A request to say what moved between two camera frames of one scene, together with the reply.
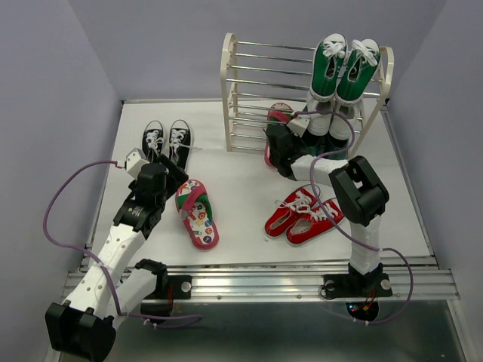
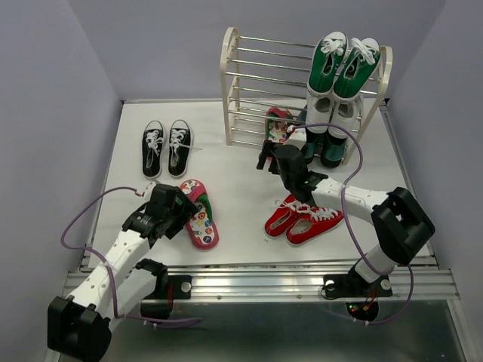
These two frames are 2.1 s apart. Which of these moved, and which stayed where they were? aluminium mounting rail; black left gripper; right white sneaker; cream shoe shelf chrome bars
Moved: black left gripper
Stayed: cream shoe shelf chrome bars; right white sneaker; aluminium mounting rail
